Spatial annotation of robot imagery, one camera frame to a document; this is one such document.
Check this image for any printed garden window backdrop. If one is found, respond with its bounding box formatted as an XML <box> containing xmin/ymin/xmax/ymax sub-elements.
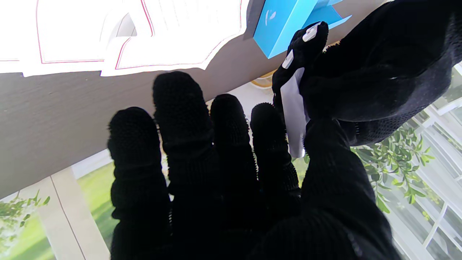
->
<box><xmin>0</xmin><ymin>54</ymin><xmax>462</xmax><ymax>260</ymax></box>

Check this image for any white peeled label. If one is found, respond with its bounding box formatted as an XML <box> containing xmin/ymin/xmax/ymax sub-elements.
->
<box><xmin>281</xmin><ymin>67</ymin><xmax>311</xmax><ymax>158</ymax></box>

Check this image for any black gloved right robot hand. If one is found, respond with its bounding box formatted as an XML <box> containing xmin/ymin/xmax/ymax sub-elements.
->
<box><xmin>108</xmin><ymin>71</ymin><xmax>401</xmax><ymax>260</ymax></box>

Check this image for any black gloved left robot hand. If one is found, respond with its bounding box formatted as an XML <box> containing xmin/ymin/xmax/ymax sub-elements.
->
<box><xmin>271</xmin><ymin>0</ymin><xmax>462</xmax><ymax>147</ymax></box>

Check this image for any blue file box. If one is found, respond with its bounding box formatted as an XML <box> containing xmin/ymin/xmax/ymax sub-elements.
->
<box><xmin>253</xmin><ymin>0</ymin><xmax>352</xmax><ymax>59</ymax></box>

